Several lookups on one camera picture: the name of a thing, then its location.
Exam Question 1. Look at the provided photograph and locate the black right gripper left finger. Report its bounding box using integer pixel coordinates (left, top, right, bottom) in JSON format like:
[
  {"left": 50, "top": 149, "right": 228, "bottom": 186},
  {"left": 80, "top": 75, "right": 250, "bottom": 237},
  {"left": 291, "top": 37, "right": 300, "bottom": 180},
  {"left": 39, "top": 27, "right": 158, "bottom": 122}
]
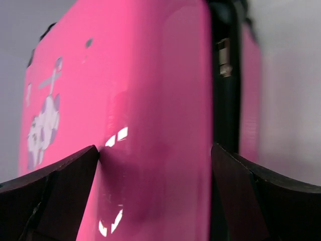
[{"left": 1, "top": 145, "right": 99, "bottom": 240}]

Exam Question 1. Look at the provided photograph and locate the pink hard-shell suitcase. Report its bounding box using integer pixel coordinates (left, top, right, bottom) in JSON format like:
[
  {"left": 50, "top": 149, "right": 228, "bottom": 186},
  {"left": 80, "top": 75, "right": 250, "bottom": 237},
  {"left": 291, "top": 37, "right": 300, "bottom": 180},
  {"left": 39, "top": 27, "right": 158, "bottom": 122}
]
[{"left": 19, "top": 1, "right": 261, "bottom": 240}]

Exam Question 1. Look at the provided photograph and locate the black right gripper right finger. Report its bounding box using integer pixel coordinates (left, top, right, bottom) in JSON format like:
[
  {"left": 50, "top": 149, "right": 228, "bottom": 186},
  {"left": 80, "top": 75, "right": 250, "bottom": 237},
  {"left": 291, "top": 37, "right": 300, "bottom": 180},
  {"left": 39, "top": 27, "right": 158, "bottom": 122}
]
[{"left": 211, "top": 144, "right": 320, "bottom": 240}]

